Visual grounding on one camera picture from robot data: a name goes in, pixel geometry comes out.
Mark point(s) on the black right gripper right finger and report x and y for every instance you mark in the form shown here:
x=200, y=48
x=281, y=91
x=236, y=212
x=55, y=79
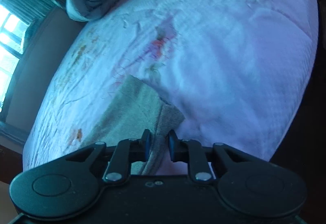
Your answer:
x=205, y=164

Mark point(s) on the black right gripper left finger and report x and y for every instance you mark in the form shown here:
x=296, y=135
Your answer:
x=112, y=164

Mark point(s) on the grey-brown fleece pants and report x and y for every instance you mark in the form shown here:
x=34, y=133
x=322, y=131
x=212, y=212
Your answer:
x=135, y=108

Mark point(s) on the white floral bed sheet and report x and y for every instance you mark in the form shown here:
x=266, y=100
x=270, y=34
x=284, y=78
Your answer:
x=236, y=69

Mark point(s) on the bright window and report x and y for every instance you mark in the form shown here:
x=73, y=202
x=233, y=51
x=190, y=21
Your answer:
x=10, y=56

